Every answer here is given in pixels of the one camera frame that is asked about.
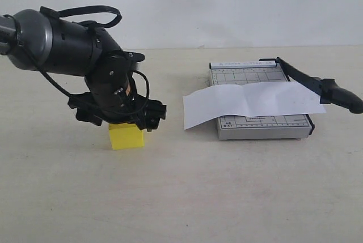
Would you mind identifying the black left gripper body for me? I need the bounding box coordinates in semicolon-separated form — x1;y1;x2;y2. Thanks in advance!
67;92;167;126

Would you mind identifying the yellow cube block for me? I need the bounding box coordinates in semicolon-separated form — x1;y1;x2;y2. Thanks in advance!
108;123;145;150

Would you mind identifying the white paper strip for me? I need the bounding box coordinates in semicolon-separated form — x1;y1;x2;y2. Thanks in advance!
183;82;326;130

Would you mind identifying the black cutter blade arm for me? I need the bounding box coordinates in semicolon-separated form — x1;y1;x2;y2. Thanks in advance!
259;57;362;114

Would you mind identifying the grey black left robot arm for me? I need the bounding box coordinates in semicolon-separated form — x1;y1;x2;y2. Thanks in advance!
1;5;167;131

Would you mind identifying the grey paper cutter base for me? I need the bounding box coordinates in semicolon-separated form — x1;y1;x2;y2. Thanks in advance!
209;58;315;140

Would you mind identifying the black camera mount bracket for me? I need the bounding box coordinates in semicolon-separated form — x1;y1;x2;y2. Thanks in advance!
124;51;145;70

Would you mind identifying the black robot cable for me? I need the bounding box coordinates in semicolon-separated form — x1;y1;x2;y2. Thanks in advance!
14;5;151;108

